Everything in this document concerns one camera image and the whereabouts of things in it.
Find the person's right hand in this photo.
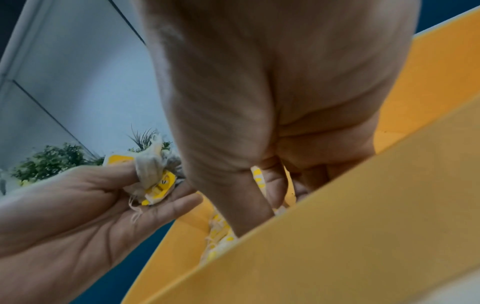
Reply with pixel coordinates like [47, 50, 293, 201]
[131, 0, 422, 237]

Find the green leafy plant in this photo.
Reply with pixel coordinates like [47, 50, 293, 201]
[11, 126, 174, 184]

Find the bunch of tea bags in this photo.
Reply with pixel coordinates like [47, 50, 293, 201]
[101, 133, 187, 224]

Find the person's left hand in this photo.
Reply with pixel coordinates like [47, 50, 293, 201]
[0, 161, 205, 304]

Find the yellow tray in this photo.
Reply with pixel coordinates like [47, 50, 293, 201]
[121, 6, 480, 304]

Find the row of tea bags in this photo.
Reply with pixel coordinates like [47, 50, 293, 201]
[200, 166, 297, 265]

